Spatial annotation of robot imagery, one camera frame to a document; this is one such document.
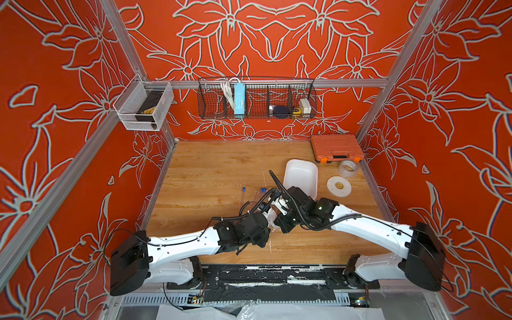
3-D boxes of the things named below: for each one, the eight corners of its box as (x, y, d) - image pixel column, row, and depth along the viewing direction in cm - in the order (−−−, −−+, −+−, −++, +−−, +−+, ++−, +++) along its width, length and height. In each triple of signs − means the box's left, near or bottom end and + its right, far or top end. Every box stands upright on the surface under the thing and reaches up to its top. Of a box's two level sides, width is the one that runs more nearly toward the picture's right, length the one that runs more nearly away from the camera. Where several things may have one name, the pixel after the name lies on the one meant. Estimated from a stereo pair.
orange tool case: (316, 163, 110) (318, 158, 106) (309, 139, 123) (311, 133, 119) (362, 163, 110) (366, 157, 106) (351, 139, 123) (354, 133, 119)
